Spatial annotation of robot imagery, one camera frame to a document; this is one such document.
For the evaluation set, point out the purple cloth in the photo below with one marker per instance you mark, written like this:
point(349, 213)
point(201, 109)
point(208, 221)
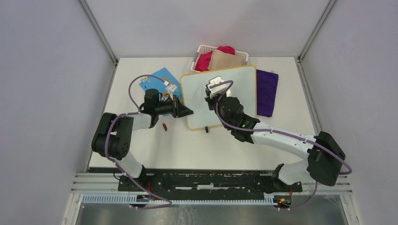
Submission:
point(266, 87)

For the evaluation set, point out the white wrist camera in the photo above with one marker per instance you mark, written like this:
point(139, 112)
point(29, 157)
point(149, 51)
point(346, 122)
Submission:
point(214, 87)
point(169, 88)

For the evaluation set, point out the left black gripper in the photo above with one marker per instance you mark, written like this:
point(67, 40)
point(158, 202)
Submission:
point(179, 110)

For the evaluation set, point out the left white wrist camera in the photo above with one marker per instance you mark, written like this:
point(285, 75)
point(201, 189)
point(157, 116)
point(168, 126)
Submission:
point(169, 88)

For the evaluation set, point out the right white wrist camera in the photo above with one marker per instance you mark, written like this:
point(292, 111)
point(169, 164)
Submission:
point(214, 87)

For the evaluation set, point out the beige cloth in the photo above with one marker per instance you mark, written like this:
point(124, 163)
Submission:
point(220, 60)

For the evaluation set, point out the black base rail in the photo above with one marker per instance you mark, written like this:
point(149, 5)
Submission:
point(204, 185)

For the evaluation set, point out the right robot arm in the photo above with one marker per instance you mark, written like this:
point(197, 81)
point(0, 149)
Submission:
point(321, 156)

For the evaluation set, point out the yellow framed whiteboard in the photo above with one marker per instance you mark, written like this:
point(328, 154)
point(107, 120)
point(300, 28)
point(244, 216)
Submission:
point(194, 86)

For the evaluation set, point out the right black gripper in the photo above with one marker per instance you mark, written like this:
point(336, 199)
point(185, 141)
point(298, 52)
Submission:
point(210, 101)

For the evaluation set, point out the white plastic basket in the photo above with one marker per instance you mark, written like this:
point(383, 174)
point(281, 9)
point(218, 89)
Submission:
point(238, 53)

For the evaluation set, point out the red cloth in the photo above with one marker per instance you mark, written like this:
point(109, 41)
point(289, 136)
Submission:
point(205, 53)

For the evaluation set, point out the white comb cable duct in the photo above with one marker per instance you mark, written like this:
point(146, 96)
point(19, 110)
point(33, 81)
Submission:
point(143, 200)

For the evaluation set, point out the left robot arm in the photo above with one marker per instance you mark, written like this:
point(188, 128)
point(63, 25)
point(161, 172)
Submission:
point(113, 135)

